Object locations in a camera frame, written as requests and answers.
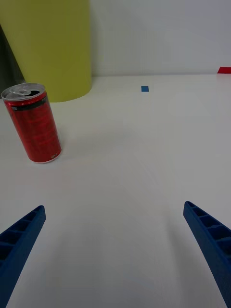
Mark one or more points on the yellow-green plastic bin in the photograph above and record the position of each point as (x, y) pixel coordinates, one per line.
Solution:
(53, 48)

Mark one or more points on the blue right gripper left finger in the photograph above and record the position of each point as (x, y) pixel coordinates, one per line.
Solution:
(19, 243)

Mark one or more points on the red drink can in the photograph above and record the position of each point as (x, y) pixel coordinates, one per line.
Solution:
(33, 125)

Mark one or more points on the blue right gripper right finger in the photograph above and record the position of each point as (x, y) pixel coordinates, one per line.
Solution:
(214, 243)

